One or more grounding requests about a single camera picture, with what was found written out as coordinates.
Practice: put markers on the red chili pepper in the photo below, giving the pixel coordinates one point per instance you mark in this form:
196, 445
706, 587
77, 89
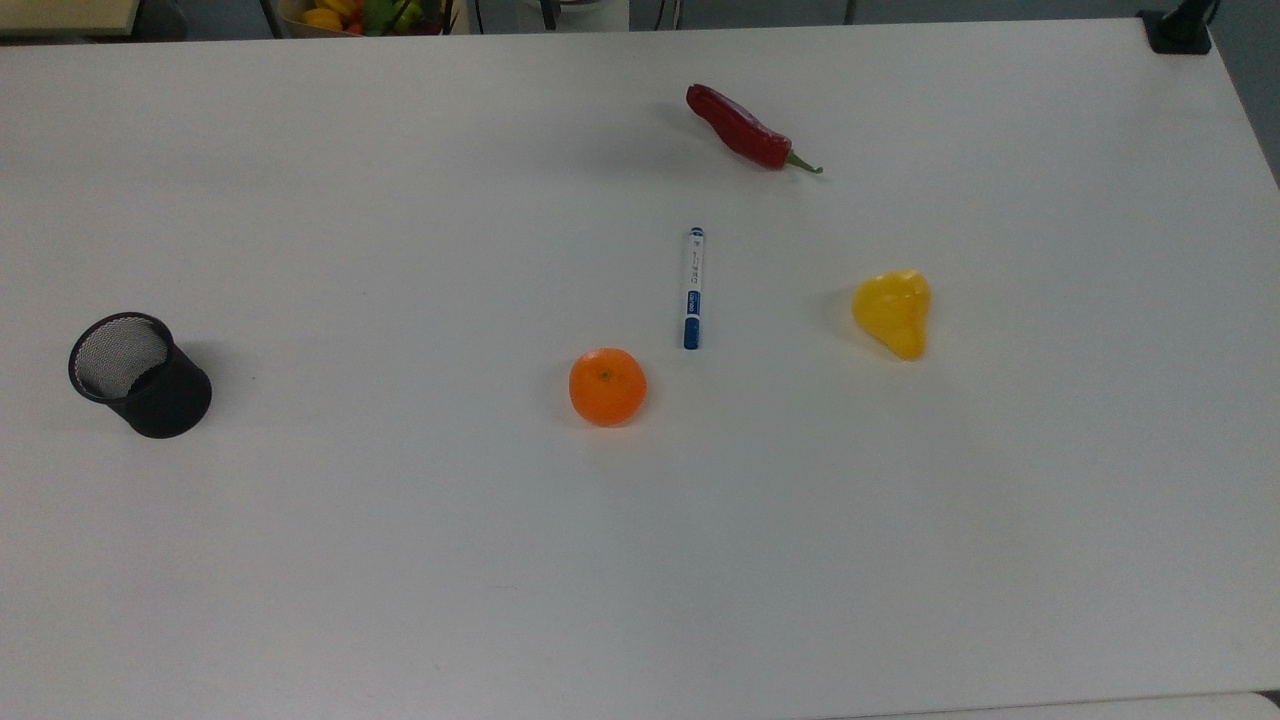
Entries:
740, 128

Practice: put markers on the blue and white marker pen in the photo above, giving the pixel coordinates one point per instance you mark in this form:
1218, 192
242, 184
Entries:
693, 290

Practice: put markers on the black mesh pen cup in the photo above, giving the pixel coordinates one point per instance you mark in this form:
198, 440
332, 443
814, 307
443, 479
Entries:
150, 385

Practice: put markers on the black table clamp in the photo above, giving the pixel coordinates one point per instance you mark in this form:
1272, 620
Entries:
1180, 30

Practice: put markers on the beige wooden desk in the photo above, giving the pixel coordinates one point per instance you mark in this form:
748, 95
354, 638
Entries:
60, 15

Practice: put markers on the bowl of toy fruit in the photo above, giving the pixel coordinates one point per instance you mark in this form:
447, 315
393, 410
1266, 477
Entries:
365, 15

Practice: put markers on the orange mandarin fruit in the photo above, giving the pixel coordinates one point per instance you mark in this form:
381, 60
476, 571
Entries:
607, 388

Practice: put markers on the yellow toy pear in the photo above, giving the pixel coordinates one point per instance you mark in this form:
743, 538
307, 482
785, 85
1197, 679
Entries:
895, 310

